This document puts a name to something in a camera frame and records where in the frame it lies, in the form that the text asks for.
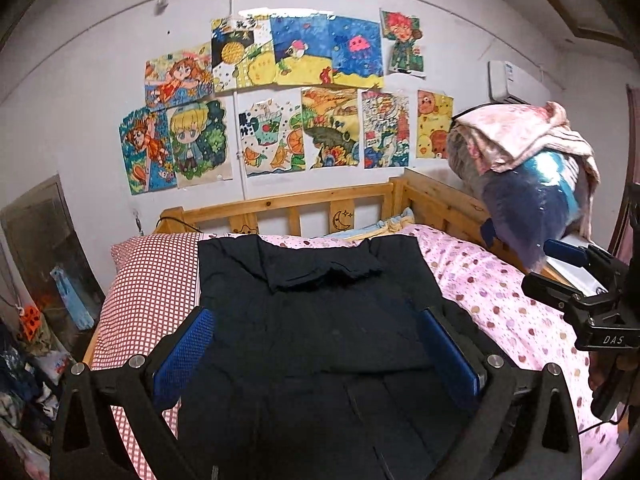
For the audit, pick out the flying girl drawing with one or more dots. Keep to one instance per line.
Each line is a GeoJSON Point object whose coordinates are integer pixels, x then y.
{"type": "Point", "coordinates": [178, 78]}

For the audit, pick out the white air conditioner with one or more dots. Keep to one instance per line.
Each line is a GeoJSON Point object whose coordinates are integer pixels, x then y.
{"type": "Point", "coordinates": [509, 84]}

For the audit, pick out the blond boy drawing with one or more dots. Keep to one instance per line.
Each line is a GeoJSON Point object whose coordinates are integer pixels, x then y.
{"type": "Point", "coordinates": [200, 143]}

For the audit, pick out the blue sea jellyfish drawing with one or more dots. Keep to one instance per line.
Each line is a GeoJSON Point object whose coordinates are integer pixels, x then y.
{"type": "Point", "coordinates": [318, 49]}

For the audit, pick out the orange toy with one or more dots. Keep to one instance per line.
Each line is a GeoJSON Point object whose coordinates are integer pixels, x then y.
{"type": "Point", "coordinates": [30, 322]}

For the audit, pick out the black padded jacket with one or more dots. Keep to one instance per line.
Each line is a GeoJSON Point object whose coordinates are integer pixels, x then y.
{"type": "Point", "coordinates": [316, 369]}

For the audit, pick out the wooden bed frame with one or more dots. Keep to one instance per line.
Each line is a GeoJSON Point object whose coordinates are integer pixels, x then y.
{"type": "Point", "coordinates": [318, 218]}

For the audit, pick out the colourful doodle drawing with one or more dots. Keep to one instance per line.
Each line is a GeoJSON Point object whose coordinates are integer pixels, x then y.
{"type": "Point", "coordinates": [386, 129]}

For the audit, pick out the pink dotted bed sheet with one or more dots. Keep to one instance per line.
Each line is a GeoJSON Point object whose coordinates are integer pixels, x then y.
{"type": "Point", "coordinates": [529, 332]}

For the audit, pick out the grey framed wall panel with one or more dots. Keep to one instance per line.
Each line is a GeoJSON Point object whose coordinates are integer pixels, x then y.
{"type": "Point", "coordinates": [41, 236]}

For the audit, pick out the pink folded blanket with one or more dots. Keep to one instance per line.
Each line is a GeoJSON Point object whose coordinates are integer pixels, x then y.
{"type": "Point", "coordinates": [500, 137]}

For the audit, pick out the yellow chick drawing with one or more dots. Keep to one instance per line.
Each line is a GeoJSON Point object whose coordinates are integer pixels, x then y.
{"type": "Point", "coordinates": [434, 122]}

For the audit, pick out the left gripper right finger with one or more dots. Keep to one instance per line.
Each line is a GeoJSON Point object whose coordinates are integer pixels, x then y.
{"type": "Point", "coordinates": [522, 425]}

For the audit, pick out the orange-haired girl drawing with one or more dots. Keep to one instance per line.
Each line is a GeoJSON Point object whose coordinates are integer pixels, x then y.
{"type": "Point", "coordinates": [147, 151]}

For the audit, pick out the red-haired figure drawing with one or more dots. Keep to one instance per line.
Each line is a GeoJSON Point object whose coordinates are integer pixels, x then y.
{"type": "Point", "coordinates": [404, 32]}

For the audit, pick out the orange landscape drawing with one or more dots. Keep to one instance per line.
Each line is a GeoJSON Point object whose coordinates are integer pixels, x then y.
{"type": "Point", "coordinates": [331, 120]}

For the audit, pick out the blue bagged quilt bundle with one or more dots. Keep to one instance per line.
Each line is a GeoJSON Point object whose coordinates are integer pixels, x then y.
{"type": "Point", "coordinates": [542, 199]}

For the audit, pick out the moon and stars drawing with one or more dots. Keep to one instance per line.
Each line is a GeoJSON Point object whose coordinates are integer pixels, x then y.
{"type": "Point", "coordinates": [242, 52]}

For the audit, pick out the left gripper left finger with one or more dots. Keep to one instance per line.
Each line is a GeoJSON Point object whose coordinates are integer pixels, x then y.
{"type": "Point", "coordinates": [86, 442]}

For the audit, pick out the fish and cup drawing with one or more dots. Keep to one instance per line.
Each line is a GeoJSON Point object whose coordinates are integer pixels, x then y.
{"type": "Point", "coordinates": [272, 138]}

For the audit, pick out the red white checked pillow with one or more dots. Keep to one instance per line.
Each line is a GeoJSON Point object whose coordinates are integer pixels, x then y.
{"type": "Point", "coordinates": [155, 288]}

